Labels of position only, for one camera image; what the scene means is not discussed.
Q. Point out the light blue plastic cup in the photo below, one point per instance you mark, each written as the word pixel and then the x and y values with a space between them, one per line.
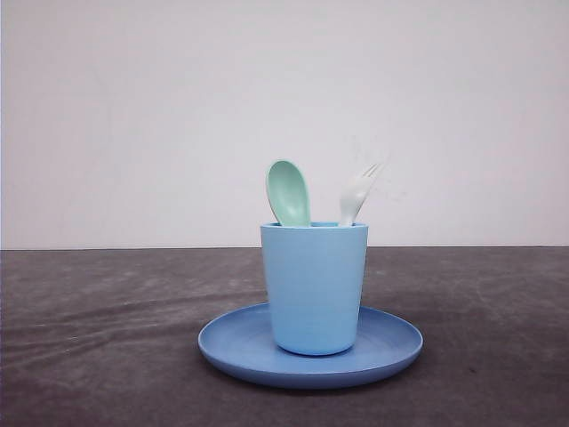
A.
pixel 314 279

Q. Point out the white plastic fork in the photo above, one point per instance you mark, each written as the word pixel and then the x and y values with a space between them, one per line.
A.
pixel 355 193

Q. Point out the mint green plastic spoon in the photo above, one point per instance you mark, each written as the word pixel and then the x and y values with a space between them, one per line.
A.
pixel 288 194

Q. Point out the dark grey table cloth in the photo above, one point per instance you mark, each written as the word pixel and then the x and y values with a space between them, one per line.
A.
pixel 221 337

